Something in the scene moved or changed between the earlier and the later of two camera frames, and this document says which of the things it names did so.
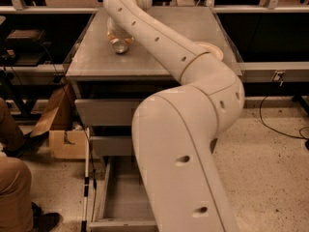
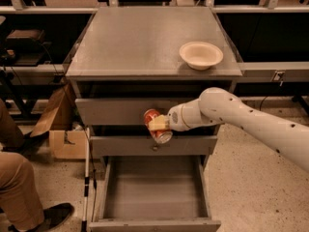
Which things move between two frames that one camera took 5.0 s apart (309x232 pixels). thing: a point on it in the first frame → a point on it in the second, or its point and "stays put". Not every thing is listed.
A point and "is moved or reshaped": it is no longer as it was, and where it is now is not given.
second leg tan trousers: [11, 135] stays put
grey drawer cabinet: [108, 87] stays put
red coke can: [120, 46] is moved or reshaped
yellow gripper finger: [111, 37] → [158, 123]
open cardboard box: [64, 120] stays put
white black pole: [86, 184] stays put
